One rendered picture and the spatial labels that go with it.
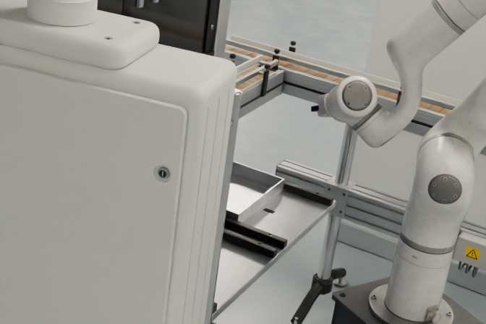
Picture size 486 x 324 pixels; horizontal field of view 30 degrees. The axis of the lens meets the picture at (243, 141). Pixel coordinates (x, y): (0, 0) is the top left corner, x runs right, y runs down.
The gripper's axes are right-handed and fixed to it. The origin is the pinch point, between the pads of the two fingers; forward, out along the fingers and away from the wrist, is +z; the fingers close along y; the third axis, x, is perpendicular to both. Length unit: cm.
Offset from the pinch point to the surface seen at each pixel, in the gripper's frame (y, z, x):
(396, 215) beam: -36, 109, 29
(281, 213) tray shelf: 11.7, 23.2, 24.4
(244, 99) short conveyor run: 17, 85, -11
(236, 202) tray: 23.1, 25.7, 21.0
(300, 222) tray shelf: 7.3, 20.2, 26.7
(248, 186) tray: 19.5, 34.3, 17.2
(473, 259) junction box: -58, 94, 45
